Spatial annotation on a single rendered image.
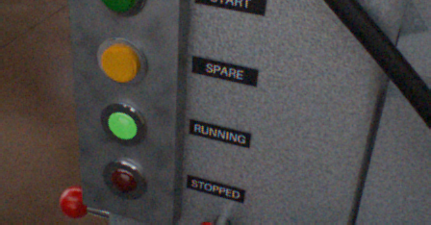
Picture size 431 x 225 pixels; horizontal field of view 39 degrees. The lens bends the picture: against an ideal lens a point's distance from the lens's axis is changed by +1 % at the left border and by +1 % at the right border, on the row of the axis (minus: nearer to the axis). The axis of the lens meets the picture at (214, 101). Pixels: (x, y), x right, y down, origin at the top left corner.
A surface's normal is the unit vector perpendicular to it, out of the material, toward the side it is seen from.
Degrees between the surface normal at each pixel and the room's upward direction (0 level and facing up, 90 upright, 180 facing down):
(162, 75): 90
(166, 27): 90
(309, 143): 90
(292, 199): 90
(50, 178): 0
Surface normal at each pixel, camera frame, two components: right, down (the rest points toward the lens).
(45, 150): 0.06, -0.85
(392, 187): -0.33, 0.48
